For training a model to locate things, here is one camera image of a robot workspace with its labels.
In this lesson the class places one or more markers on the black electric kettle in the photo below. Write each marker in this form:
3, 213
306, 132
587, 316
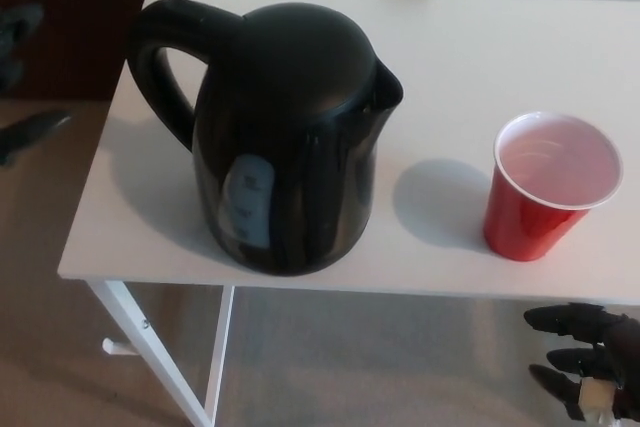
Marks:
290, 122

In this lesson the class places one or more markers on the red plastic cup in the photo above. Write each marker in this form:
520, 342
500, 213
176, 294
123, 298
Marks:
525, 227

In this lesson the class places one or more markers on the white metal-frame table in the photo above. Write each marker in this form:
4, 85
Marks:
450, 72

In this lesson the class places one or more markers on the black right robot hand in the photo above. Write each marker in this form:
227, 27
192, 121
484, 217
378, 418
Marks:
622, 357

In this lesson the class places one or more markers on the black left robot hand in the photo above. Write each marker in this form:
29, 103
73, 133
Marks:
15, 37

